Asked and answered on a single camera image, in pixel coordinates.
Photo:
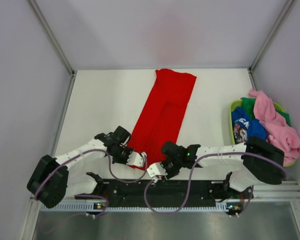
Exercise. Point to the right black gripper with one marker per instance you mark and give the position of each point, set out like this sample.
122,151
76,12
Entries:
170,174

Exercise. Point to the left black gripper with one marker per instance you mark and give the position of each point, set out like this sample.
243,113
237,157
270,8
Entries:
125,160

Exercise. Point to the red t shirt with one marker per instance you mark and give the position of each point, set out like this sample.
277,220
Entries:
163,113

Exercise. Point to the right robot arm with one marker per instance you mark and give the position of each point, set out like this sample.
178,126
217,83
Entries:
238,166

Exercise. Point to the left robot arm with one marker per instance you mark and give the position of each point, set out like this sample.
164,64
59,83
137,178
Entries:
59,177

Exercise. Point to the dark patterned t shirt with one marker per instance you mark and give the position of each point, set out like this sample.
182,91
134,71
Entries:
240,134

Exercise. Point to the lime green plastic basket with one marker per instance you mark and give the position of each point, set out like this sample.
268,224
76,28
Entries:
238,103

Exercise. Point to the blue t shirt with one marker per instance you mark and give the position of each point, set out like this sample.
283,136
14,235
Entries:
253,126

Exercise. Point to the green t shirt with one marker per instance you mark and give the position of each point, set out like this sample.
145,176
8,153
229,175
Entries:
248,106

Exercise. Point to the pink t shirt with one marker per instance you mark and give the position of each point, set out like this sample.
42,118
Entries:
280,134

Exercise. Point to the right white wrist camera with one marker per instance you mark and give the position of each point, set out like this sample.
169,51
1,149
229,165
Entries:
156,171

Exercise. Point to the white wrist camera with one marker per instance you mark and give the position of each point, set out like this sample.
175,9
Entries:
156,171
137,159

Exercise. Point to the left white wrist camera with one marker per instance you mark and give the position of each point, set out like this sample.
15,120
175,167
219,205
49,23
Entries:
137,159

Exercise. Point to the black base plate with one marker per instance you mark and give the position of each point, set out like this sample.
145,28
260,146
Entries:
167,194

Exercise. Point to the grey slotted cable duct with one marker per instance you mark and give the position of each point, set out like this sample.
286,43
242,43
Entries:
84,206

